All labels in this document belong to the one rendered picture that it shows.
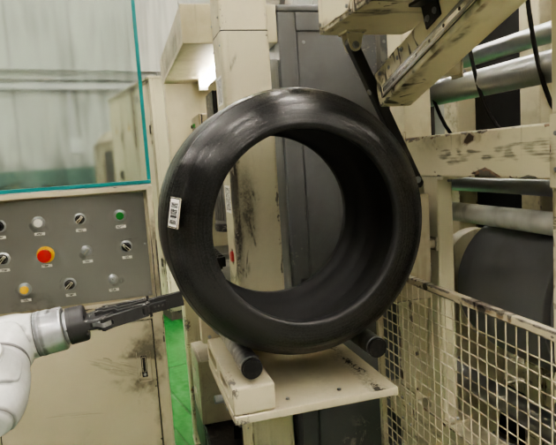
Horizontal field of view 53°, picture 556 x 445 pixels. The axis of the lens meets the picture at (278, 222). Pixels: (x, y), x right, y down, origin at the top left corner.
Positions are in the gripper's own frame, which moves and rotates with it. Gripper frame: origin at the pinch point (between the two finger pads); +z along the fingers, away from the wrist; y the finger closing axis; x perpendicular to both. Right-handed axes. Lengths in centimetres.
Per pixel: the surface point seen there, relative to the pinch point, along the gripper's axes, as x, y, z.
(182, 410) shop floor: 103, 176, 0
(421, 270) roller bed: 14, 19, 70
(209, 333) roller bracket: 16.7, 23.5, 9.6
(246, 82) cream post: -45, 26, 33
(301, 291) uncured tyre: 10.2, 16.6, 34.3
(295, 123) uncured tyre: -31.7, -11.4, 31.7
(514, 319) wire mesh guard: 12, -32, 60
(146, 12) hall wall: -305, 952, 102
